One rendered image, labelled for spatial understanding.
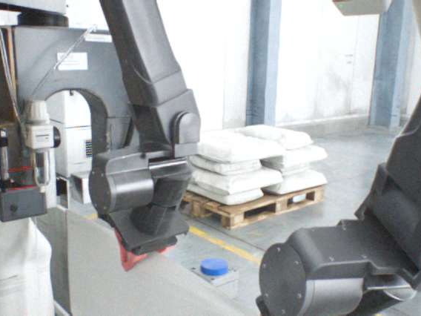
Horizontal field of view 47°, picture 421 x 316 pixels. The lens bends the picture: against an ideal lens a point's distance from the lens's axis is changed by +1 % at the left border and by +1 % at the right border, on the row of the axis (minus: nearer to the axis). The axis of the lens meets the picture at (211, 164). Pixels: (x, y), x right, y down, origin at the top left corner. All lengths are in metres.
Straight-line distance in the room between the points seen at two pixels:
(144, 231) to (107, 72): 0.38
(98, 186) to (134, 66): 0.15
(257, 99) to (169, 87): 6.27
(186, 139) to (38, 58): 0.39
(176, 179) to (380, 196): 0.28
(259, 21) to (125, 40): 6.29
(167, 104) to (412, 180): 0.31
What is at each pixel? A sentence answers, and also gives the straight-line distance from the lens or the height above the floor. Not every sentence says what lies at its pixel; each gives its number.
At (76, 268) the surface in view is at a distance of 0.92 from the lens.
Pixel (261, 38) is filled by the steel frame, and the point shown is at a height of 1.50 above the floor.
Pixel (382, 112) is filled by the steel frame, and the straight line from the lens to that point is 9.40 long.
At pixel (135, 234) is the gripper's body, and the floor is 1.06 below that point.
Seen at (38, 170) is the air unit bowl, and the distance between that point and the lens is 0.84.
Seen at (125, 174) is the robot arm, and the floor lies 1.16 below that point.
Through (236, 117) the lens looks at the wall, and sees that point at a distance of 6.73.
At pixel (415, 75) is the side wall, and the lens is 9.37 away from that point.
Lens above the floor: 1.30
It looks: 13 degrees down
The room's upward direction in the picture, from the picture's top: 1 degrees clockwise
